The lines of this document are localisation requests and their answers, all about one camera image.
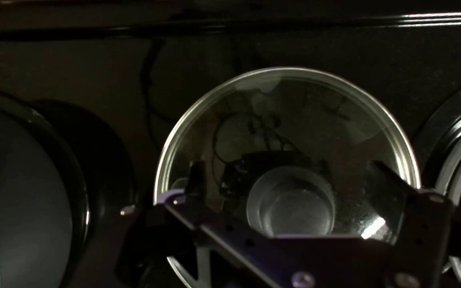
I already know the dark cooking pot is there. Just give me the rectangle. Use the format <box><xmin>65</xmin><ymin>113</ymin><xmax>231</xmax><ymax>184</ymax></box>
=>
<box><xmin>0</xmin><ymin>94</ymin><xmax>89</xmax><ymax>288</ymax></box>

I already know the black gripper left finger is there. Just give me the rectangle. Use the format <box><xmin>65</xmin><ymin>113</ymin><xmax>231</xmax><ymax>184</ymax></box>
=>
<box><xmin>166</xmin><ymin>161</ymin><xmax>206</xmax><ymax>205</ymax></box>

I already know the glass pot lid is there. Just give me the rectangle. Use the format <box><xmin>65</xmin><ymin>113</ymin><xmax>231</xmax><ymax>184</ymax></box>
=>
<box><xmin>153</xmin><ymin>65</ymin><xmax>422</xmax><ymax>288</ymax></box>

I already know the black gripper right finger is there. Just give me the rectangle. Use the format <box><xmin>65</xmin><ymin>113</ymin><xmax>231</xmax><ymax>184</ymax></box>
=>
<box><xmin>366</xmin><ymin>161</ymin><xmax>417</xmax><ymax>240</ymax></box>

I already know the black electric stove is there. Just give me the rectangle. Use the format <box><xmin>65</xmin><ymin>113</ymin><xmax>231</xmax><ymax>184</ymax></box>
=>
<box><xmin>0</xmin><ymin>0</ymin><xmax>461</xmax><ymax>288</ymax></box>

